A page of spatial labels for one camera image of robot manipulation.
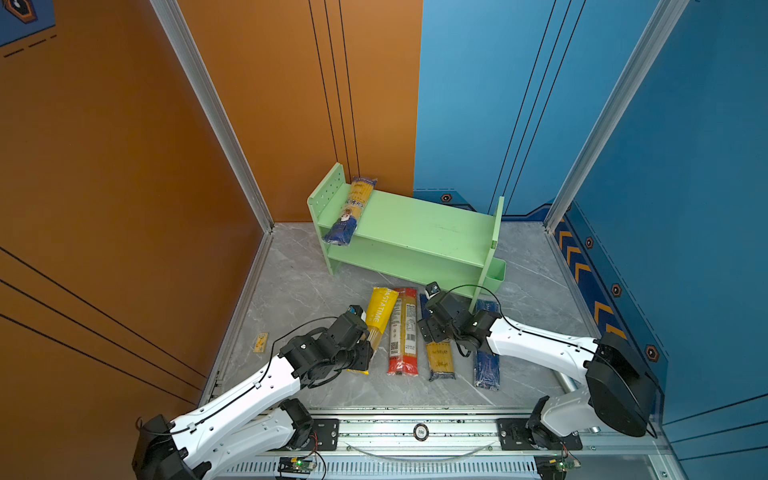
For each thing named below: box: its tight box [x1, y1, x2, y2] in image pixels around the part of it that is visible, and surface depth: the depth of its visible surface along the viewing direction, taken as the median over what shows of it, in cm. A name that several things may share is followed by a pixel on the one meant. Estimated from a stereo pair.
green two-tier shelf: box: [308, 163, 505, 312], surface depth 85 cm
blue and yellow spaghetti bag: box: [322, 176, 378, 247], surface depth 84 cm
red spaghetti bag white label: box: [388, 287, 419, 377], surface depth 88 cm
